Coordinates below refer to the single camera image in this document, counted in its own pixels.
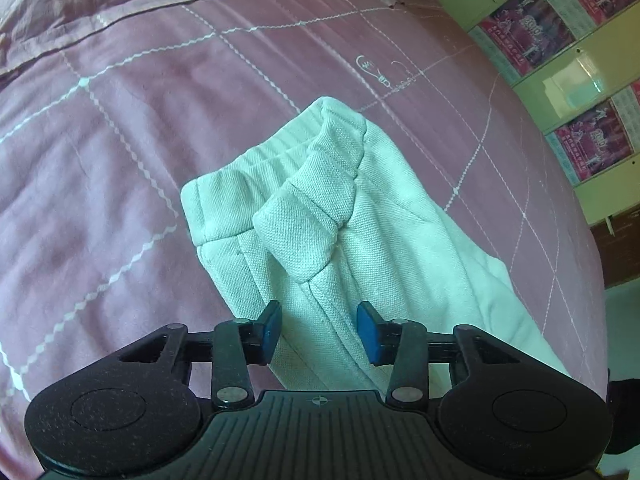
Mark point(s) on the lower left purple poster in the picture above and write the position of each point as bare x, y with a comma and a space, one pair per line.
520, 36

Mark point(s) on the pink checked bedsheet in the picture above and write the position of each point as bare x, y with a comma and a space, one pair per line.
108, 107

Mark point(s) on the cream wardrobe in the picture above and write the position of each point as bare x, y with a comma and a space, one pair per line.
579, 77

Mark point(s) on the white pants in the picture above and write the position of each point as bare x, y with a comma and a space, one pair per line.
327, 214

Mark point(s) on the lower right purple poster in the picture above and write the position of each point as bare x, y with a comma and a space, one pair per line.
600, 137

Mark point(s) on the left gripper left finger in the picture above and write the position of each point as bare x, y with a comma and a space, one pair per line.
236, 345

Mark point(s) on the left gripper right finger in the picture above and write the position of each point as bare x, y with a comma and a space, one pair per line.
403, 345

